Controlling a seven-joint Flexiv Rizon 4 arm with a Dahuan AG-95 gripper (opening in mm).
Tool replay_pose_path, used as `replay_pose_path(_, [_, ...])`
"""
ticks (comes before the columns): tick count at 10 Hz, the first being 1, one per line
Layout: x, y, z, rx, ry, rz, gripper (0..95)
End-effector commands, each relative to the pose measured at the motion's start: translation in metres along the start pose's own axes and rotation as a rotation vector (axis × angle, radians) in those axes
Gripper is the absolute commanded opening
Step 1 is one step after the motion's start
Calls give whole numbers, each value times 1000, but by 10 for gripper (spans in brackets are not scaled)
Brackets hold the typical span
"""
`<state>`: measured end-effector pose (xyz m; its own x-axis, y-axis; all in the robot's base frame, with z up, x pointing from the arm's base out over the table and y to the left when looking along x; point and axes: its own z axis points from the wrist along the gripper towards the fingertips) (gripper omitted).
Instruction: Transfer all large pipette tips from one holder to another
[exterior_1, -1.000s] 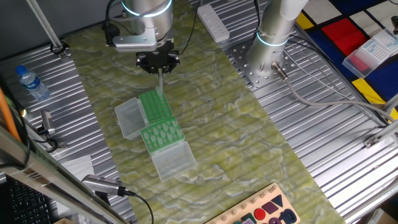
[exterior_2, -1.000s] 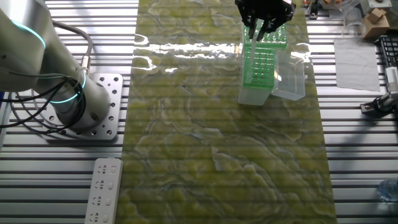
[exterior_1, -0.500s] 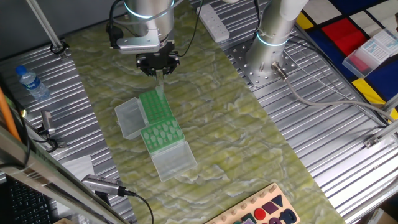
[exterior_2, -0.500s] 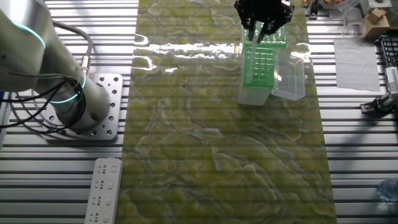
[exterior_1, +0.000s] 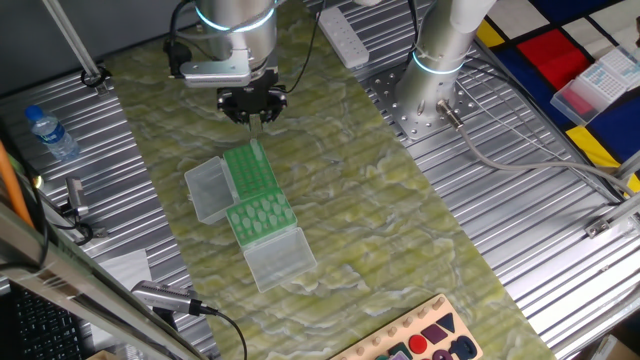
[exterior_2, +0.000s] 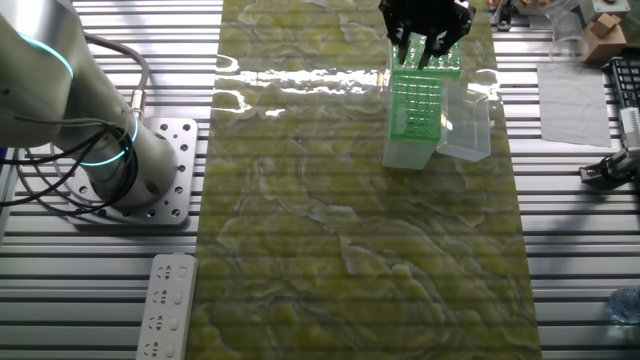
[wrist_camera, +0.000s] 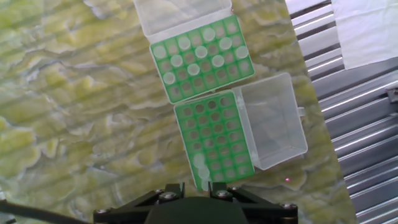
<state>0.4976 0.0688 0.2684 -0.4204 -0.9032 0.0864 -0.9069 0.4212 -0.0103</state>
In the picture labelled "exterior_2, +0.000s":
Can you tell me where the brown cardboard carton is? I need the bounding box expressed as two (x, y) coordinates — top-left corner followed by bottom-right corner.
(582, 23), (629, 65)

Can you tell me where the clear plastic cup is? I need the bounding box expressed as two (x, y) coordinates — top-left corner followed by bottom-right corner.
(547, 9), (591, 62)

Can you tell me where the clear water bottle blue cap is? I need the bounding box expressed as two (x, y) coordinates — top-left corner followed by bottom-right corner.
(607, 284), (640, 326)

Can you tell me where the black corner bracket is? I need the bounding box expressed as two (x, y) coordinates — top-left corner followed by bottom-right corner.
(497, 2), (514, 32)

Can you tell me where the small cardboard cube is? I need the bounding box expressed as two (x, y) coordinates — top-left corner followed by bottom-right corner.
(589, 12), (622, 37)

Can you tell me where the white power strip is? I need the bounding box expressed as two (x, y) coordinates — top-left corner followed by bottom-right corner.
(135, 252), (200, 360)

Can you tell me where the green rack pipette tip box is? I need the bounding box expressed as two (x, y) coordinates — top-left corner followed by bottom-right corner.
(387, 29), (462, 84)
(382, 69), (492, 171)

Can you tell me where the green marble pattern mat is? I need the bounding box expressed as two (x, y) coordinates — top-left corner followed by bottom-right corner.
(185, 0), (544, 360)

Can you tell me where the white vented device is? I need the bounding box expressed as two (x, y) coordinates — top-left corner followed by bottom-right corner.
(619, 107), (640, 151)

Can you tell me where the grey cable with metal plug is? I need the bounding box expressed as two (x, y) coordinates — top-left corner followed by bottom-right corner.
(82, 32), (151, 124)

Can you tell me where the grey metal box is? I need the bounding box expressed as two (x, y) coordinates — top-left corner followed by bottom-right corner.
(592, 0), (632, 14)

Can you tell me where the black cable at arm base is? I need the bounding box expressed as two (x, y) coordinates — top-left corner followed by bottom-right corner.
(0, 112), (144, 216)

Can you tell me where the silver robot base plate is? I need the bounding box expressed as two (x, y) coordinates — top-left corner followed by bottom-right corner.
(67, 117), (200, 227)

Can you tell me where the black keyboard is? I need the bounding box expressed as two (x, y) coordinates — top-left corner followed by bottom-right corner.
(607, 55), (640, 109)

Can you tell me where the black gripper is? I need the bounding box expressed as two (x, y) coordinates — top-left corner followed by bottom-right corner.
(378, 0), (476, 70)

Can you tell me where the black tool at right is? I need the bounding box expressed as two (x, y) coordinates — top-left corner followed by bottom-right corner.
(578, 147), (640, 191)

